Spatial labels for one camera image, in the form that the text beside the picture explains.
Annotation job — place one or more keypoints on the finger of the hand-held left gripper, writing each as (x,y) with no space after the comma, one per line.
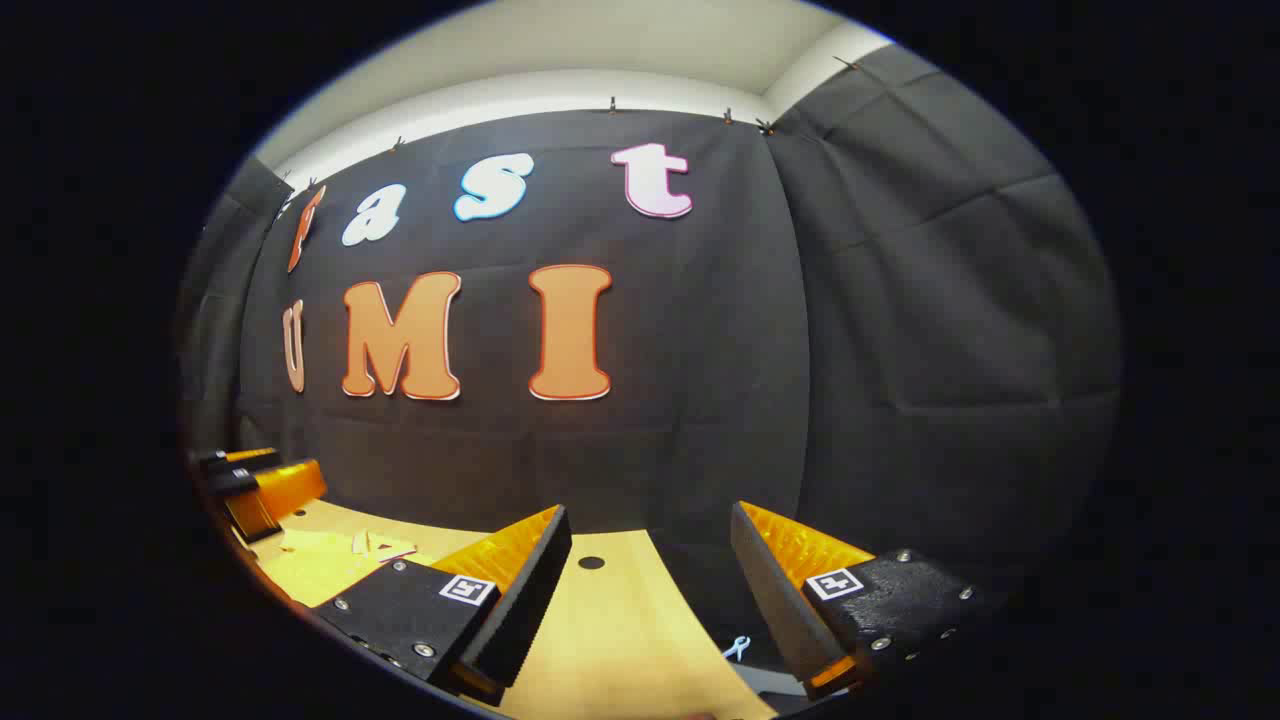
(232,457)
(285,490)

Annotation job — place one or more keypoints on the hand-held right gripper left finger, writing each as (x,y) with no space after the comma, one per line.
(525,600)

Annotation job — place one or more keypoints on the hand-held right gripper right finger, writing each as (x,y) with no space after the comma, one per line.
(775,600)

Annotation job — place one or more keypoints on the orange T-shirt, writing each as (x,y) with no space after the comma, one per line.
(320,570)

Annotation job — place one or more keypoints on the small light blue clip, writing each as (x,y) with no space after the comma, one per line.
(737,648)

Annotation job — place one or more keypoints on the black backdrop cloth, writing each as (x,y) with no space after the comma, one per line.
(700,400)

